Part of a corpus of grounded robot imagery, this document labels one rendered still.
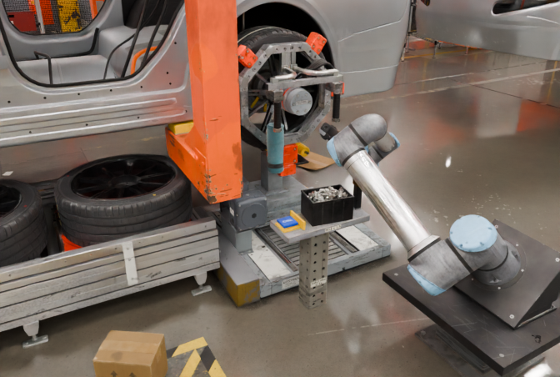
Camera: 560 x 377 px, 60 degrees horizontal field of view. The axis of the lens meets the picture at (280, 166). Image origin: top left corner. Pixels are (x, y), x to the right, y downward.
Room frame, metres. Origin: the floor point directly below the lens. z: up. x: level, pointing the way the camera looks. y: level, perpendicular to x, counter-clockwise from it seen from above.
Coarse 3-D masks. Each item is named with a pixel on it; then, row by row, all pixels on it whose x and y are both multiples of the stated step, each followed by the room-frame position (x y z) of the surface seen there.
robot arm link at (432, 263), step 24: (336, 144) 1.87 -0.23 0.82; (360, 144) 1.86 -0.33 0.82; (360, 168) 1.78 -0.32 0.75; (384, 192) 1.70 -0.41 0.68; (384, 216) 1.67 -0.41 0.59; (408, 216) 1.63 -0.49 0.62; (408, 240) 1.58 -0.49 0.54; (432, 240) 1.55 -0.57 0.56; (408, 264) 1.56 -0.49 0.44; (432, 264) 1.49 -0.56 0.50; (456, 264) 1.47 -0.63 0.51; (432, 288) 1.45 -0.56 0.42
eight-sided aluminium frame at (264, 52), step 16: (272, 48) 2.46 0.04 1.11; (288, 48) 2.50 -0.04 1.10; (304, 48) 2.54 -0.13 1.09; (256, 64) 2.42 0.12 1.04; (240, 80) 2.38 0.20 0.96; (240, 96) 2.38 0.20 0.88; (320, 96) 2.65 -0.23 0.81; (240, 112) 2.39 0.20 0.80; (320, 112) 2.60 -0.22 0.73; (256, 128) 2.41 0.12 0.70; (304, 128) 2.60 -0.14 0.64
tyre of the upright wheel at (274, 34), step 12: (240, 36) 2.64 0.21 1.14; (252, 36) 2.57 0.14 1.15; (264, 36) 2.53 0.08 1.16; (276, 36) 2.56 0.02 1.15; (288, 36) 2.60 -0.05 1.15; (300, 36) 2.63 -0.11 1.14; (252, 48) 2.50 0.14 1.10; (240, 72) 2.47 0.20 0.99; (252, 144) 2.50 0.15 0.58; (264, 144) 2.53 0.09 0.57
